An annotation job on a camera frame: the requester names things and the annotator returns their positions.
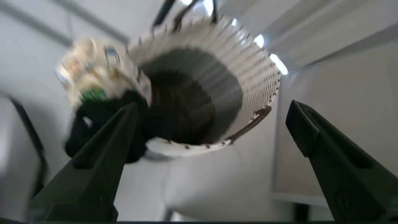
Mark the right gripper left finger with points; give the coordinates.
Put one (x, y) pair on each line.
(93, 186)

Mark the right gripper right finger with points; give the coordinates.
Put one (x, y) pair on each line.
(357, 186)

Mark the white laundry basket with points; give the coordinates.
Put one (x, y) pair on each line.
(248, 77)

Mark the black shorts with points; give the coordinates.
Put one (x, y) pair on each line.
(102, 109)

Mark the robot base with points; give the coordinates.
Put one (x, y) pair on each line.
(37, 146)

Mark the cream printed garment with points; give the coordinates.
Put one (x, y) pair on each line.
(93, 71)

